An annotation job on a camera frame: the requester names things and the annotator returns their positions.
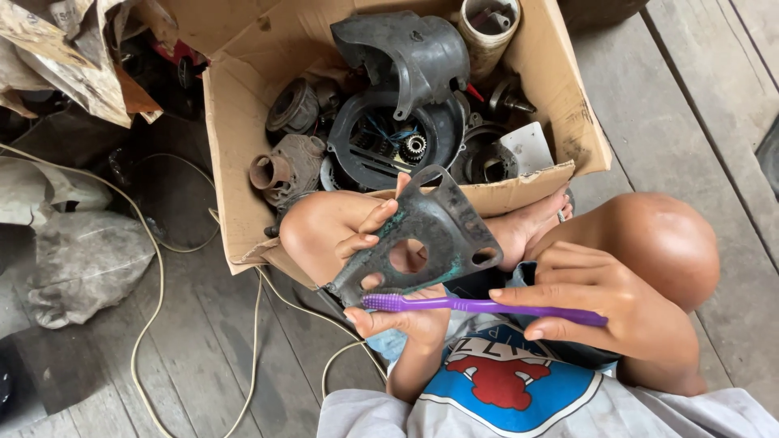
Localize white plastic bag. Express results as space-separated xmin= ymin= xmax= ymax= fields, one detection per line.
xmin=0 ymin=157 xmax=113 ymax=226

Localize dirty grey sack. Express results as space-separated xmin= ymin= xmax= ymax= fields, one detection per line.
xmin=27 ymin=210 xmax=156 ymax=329

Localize dirty white plastic cylinder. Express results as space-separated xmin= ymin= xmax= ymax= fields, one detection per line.
xmin=458 ymin=0 xmax=522 ymax=83

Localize rusty metal carburetor part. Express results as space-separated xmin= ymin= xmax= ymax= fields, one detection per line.
xmin=250 ymin=135 xmax=326 ymax=208

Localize black plastic engine shroud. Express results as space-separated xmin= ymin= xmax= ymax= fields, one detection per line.
xmin=331 ymin=11 xmax=471 ymax=121

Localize dark metal pulley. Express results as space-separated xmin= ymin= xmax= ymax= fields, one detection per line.
xmin=266 ymin=78 xmax=320 ymax=135

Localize crumpled brown paper sheets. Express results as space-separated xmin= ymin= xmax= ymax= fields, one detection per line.
xmin=0 ymin=0 xmax=165 ymax=129

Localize cardboard box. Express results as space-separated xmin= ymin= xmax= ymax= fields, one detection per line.
xmin=131 ymin=0 xmax=612 ymax=290

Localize black round metal ring part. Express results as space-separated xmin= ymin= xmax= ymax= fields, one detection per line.
xmin=453 ymin=125 xmax=519 ymax=185

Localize metal shaft part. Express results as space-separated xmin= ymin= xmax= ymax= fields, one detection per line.
xmin=488 ymin=76 xmax=538 ymax=122

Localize person's right hand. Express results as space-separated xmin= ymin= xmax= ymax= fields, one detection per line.
xmin=488 ymin=240 xmax=701 ymax=367

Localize cream electric cable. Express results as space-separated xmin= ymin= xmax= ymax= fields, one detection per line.
xmin=0 ymin=143 xmax=390 ymax=438

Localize small metal gear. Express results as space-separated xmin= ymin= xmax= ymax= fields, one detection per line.
xmin=402 ymin=135 xmax=428 ymax=162

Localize person's right leg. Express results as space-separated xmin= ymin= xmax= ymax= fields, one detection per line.
xmin=523 ymin=192 xmax=722 ymax=396

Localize person's left hand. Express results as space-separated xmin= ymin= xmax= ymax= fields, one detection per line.
xmin=335 ymin=172 xmax=454 ymax=355

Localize purple toothbrush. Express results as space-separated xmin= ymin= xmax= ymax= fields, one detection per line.
xmin=361 ymin=293 xmax=609 ymax=328

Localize red machine part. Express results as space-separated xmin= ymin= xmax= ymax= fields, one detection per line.
xmin=152 ymin=39 xmax=208 ymax=80

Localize white flat plate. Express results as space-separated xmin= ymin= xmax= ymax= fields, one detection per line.
xmin=499 ymin=122 xmax=555 ymax=177

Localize black round fan housing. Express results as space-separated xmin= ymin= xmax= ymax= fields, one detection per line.
xmin=327 ymin=91 xmax=466 ymax=191

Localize corroded metal bracket plate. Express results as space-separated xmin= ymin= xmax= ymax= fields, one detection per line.
xmin=325 ymin=164 xmax=505 ymax=308

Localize white printed shirt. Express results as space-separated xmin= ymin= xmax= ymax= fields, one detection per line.
xmin=316 ymin=322 xmax=779 ymax=438

